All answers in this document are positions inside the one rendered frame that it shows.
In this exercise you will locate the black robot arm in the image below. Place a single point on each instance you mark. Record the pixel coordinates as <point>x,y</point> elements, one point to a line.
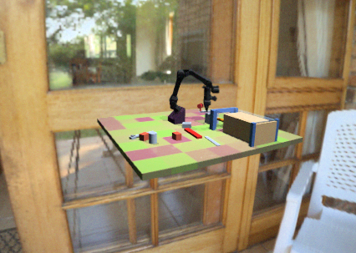
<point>208,87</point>

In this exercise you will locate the small orange block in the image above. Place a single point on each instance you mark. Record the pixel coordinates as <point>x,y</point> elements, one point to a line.
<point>144,136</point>
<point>176,135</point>

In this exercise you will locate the light blue cylinder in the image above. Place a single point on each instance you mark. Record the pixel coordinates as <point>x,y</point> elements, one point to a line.
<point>152,137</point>

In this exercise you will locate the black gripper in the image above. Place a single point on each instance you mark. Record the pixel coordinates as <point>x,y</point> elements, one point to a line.
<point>207,101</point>

